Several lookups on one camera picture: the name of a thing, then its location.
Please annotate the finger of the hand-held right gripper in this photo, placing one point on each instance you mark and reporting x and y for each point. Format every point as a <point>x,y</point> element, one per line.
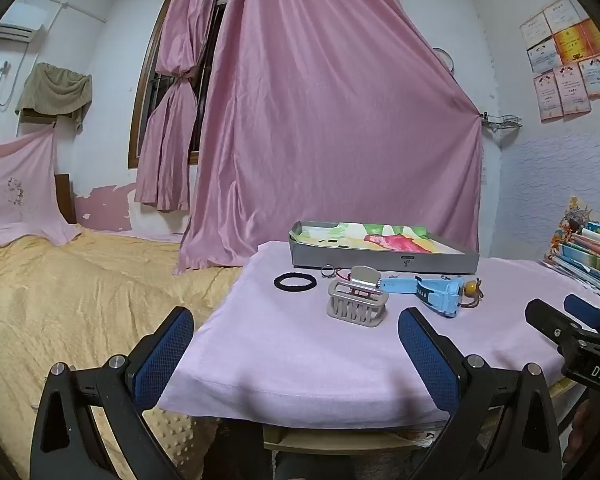
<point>550,322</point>
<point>585,310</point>

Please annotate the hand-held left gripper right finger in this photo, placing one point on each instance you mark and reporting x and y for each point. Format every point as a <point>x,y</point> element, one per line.
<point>425,355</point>

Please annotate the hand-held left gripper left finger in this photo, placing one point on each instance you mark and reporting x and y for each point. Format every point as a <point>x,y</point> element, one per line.
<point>165,355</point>

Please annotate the blue smartwatch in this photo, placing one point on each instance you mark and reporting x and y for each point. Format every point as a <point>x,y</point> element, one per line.
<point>440,297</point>

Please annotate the grey hair claw clip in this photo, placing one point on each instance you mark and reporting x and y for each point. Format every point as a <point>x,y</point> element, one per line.
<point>352,307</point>

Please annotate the person's right hand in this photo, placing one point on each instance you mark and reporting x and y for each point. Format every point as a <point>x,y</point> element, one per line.
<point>587,430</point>

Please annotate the stack of books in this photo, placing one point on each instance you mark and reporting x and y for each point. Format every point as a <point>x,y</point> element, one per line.
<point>590,255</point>

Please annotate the yellow dotted blanket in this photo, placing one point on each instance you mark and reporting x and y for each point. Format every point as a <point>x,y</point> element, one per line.
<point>80,300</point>

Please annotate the wooden table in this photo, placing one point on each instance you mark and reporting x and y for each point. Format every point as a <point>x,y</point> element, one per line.
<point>355,440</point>

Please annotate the pink tablecloth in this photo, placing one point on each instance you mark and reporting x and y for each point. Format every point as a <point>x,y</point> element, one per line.
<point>305,360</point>

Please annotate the colourful printed cloth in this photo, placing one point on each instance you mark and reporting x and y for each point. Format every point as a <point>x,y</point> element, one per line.
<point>380,237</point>

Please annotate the brown wooden headboard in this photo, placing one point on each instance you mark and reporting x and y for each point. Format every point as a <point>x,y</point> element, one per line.
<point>65,200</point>

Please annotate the embroidered pink sheet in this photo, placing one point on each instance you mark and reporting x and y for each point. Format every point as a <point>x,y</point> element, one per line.
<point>20,185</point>

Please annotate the tied pink curtain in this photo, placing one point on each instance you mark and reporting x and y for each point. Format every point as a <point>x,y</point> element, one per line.
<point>172,125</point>

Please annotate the large pink curtain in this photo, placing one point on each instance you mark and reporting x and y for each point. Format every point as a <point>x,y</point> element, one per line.
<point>330,110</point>

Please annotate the olive green towel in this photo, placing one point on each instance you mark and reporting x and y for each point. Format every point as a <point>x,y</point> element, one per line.
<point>55,90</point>

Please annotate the white air conditioner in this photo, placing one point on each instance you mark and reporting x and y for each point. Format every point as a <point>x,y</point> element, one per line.
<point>12,32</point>

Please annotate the group of wall certificates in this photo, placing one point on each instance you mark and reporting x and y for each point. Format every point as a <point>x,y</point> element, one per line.
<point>570,60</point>

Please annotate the round wall clock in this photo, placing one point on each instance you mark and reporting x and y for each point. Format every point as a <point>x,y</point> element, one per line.
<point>445,57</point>

